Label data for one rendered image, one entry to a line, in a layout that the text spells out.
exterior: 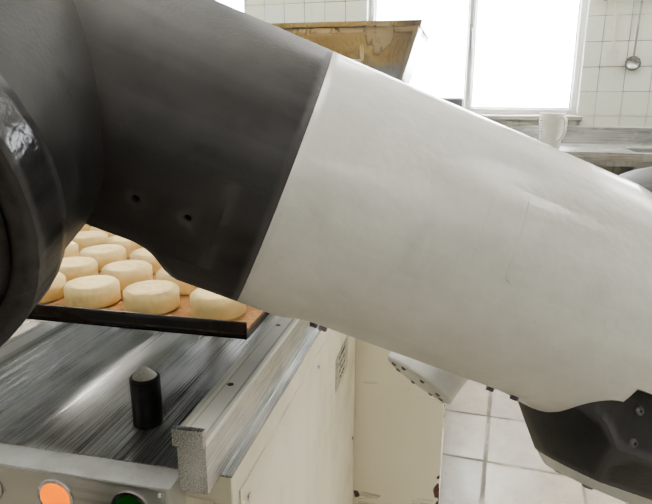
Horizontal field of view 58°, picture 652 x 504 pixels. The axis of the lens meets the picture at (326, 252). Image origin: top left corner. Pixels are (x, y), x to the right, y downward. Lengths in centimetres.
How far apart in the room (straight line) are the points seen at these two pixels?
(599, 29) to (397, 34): 314
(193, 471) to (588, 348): 44
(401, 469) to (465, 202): 124
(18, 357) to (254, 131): 66
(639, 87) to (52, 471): 400
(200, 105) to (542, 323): 12
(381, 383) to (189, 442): 79
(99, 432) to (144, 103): 56
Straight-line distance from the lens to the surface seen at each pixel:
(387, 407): 132
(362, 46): 120
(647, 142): 424
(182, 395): 75
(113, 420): 72
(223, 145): 16
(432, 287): 17
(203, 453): 56
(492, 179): 18
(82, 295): 58
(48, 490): 67
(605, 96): 425
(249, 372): 65
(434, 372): 49
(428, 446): 136
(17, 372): 80
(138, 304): 55
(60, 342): 85
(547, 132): 367
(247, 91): 17
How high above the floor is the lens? 119
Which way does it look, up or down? 15 degrees down
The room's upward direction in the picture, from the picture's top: straight up
